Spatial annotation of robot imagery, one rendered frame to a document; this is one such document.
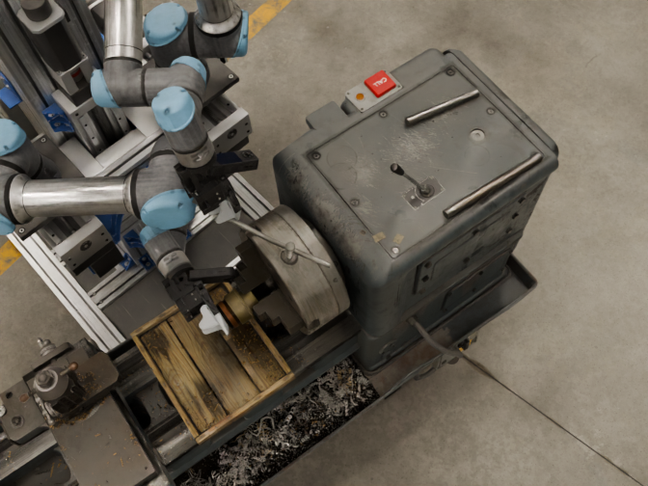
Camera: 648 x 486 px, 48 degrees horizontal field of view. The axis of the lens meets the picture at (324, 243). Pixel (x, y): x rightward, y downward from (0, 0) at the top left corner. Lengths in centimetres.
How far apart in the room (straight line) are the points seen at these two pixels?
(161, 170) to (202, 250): 128
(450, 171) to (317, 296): 44
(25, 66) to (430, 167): 102
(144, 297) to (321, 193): 127
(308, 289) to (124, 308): 128
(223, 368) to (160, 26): 89
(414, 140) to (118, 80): 73
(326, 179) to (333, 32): 201
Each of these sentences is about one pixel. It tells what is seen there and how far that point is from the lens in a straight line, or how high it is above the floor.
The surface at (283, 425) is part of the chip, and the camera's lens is 227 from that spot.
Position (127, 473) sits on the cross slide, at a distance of 190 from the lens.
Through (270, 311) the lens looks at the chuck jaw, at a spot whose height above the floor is 110.
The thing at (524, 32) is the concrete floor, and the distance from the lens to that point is 379.
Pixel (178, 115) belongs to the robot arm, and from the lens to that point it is 138.
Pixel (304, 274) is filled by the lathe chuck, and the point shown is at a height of 122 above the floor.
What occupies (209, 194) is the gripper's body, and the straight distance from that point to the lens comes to 151.
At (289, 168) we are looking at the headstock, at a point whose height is 124.
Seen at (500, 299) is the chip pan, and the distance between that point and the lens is 244.
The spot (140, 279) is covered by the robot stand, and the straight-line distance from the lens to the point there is 289.
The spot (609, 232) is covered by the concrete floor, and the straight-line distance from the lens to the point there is 327.
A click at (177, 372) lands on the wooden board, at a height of 89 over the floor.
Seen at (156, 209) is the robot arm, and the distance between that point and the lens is 161.
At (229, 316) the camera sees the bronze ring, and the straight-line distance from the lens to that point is 179.
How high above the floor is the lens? 277
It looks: 64 degrees down
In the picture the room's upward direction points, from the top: 5 degrees counter-clockwise
